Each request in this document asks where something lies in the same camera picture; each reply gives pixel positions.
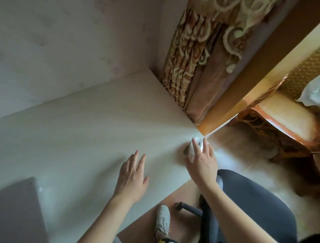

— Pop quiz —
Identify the person's right hand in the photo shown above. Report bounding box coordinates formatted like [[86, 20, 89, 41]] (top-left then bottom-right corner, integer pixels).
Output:
[[184, 137, 219, 191]]

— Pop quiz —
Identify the person's left hand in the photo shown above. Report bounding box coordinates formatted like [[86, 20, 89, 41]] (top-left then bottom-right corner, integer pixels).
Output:
[[112, 150, 150, 205]]

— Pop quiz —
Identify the white mouse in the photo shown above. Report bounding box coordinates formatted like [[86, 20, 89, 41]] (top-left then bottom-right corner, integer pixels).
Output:
[[188, 136, 204, 161]]

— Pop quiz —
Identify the black office chair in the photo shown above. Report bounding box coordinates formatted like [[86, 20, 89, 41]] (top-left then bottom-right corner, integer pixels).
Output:
[[175, 169, 298, 243]]

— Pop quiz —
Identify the silver laptop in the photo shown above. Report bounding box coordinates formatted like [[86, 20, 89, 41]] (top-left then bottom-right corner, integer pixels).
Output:
[[0, 177, 49, 243]]

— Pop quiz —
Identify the person's right forearm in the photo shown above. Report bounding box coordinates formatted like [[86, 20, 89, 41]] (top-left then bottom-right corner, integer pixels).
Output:
[[200, 182, 278, 243]]

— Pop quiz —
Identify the person's left forearm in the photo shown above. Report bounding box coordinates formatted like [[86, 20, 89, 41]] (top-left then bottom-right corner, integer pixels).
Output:
[[77, 194, 133, 243]]

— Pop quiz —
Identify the white desk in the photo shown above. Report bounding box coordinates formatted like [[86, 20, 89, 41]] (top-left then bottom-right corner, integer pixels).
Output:
[[0, 68, 208, 243]]

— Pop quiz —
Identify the white sneaker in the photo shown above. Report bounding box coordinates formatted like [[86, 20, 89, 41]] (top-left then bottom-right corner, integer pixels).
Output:
[[153, 204, 172, 242]]

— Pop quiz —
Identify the rattan armchair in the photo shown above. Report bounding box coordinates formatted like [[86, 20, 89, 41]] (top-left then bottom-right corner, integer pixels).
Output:
[[235, 47, 320, 176]]

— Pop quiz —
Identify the brown patterned curtain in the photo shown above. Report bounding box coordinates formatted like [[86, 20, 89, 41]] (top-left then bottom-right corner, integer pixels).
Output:
[[161, 0, 285, 126]]

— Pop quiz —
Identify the pale sheer curtain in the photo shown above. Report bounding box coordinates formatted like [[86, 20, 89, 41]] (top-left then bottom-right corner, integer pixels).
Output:
[[295, 75, 320, 107]]

